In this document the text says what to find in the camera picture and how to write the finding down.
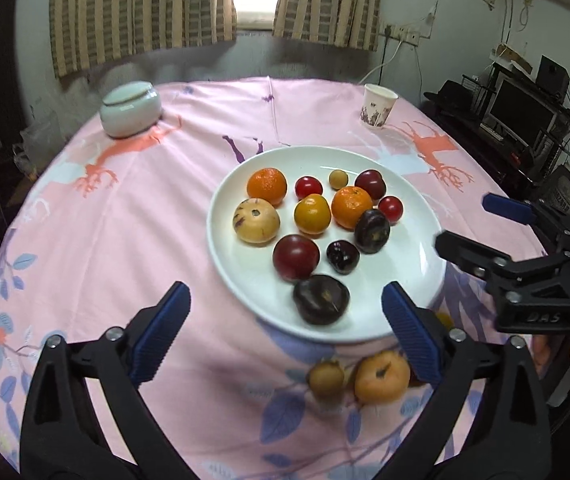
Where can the printed paper cup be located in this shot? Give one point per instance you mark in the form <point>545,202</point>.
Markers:
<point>377,107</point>

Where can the small tan round fruit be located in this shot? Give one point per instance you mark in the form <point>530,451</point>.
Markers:
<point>338,179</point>

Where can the tan pear-shaped fruit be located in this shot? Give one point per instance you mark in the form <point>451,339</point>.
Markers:
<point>325,379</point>

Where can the red cherry tomato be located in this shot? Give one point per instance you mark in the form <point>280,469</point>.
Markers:
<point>391,209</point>
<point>308,188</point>

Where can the black hat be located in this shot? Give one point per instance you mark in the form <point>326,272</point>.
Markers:
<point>451,94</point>

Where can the dark low desk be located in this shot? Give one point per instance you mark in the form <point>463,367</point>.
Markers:
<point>490,155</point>

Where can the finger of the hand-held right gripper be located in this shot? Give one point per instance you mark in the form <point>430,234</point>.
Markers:
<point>470,255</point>
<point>507,207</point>

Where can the dark purple plum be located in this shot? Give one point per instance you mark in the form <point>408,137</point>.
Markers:
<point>372,230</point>

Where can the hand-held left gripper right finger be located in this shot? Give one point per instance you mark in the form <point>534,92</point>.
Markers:
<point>412,332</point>

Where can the narrow striped brown curtain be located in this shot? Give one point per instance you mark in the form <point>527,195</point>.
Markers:
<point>327,2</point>

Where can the yellow tomato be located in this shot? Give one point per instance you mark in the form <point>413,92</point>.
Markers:
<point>312,215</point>

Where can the white round plate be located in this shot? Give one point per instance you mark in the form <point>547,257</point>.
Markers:
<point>245,270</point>

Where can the black speaker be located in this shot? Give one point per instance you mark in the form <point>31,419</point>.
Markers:
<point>552,76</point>

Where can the striped tan pepino melon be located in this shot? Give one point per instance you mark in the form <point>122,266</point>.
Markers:
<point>256,222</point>

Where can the pink floral tablecloth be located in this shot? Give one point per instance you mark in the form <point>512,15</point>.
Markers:
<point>130,240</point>

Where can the white wall socket strip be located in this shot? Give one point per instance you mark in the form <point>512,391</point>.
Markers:
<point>401,35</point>

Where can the dark red cherry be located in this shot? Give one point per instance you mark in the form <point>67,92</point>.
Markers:
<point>342,257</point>

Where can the computer monitor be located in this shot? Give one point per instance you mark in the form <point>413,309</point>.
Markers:
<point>517,110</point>

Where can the large dark red plum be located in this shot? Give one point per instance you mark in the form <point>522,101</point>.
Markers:
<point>296,258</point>

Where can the clear plastic bag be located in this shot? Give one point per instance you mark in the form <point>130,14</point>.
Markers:
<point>37,142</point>

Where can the yellow-orange plum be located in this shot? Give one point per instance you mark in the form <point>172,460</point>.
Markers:
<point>381,377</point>

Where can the wide striped brown curtain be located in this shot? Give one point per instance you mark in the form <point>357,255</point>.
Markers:
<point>135,10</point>

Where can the small dark red plum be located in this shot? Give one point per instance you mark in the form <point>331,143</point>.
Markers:
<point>369,184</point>

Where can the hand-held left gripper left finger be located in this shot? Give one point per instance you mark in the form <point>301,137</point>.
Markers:
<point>160,332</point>

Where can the pale green lidded jar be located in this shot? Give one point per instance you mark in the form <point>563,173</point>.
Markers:
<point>130,110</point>

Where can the orange mandarin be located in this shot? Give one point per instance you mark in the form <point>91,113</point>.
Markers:
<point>351,208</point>
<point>266,186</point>

